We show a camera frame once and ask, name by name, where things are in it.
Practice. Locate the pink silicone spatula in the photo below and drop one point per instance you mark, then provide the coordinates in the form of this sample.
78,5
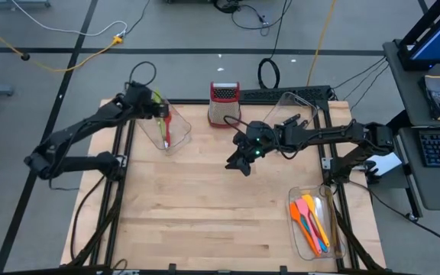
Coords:
303,208

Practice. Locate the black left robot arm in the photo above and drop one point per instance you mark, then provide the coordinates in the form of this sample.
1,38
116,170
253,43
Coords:
78,130

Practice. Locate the orange silicone spatula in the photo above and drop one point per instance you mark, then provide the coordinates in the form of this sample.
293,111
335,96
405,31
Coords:
295,214

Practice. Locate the yellow silicone spatula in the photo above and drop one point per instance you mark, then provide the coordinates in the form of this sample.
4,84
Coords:
309,202

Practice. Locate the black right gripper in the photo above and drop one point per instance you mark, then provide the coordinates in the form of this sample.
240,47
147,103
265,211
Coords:
258,139

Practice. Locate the lime green silicone spoon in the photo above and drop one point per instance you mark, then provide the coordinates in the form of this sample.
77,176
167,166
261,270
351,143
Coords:
162,130

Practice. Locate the black aluminium table frame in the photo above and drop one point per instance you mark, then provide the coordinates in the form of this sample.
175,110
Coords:
197,102

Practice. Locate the black floor puck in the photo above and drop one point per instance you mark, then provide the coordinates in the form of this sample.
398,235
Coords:
24,57

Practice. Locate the grey black work gloves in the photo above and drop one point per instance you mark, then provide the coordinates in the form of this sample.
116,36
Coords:
435,95

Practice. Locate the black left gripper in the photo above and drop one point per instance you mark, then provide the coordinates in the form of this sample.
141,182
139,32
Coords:
141,99

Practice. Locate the grey side desk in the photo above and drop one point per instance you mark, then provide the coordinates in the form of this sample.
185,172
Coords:
407,99

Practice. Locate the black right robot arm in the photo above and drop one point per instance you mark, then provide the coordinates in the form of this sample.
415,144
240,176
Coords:
338,141

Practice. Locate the white sheet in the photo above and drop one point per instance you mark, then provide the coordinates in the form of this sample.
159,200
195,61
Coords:
390,164

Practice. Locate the blue silicone spoon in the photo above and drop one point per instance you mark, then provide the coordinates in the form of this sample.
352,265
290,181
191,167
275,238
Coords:
321,243

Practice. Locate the clear plastic bin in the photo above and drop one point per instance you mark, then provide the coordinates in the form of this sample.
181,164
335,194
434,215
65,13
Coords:
292,105
296,244
174,130

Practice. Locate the red steel box grater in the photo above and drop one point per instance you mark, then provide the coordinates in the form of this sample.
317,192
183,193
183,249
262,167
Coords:
224,110

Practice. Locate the red silicone spoon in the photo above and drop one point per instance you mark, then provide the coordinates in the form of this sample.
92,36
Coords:
168,130

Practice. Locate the brown wooden spoon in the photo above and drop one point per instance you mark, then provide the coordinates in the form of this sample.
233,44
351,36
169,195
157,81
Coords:
332,214

